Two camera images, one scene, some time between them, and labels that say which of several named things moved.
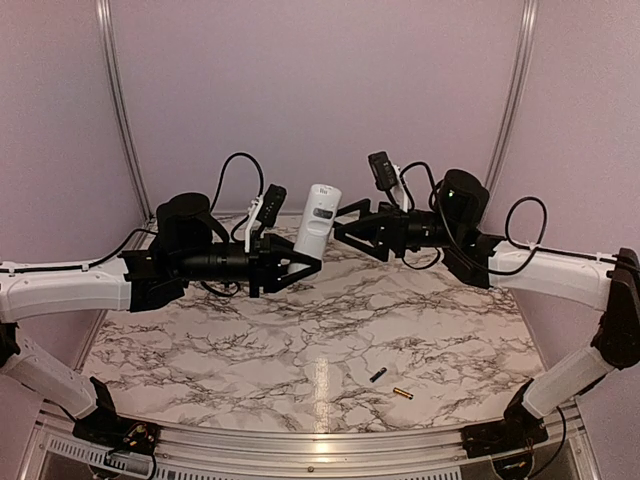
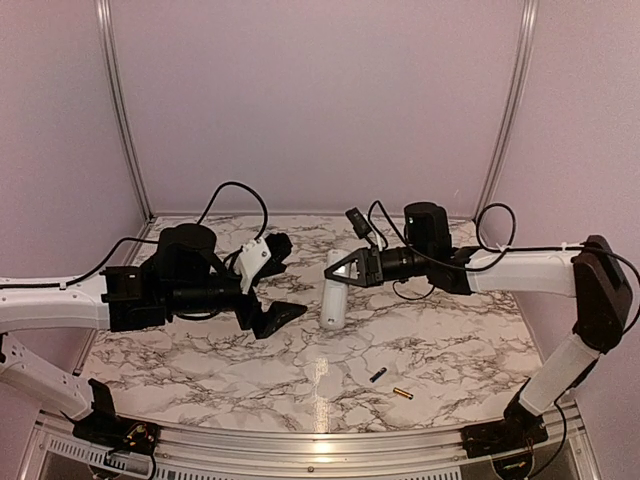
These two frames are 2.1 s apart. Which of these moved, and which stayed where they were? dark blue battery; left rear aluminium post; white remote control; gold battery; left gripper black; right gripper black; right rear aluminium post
Moved: right gripper black; left gripper black; white remote control
Stayed: dark blue battery; gold battery; left rear aluminium post; right rear aluminium post
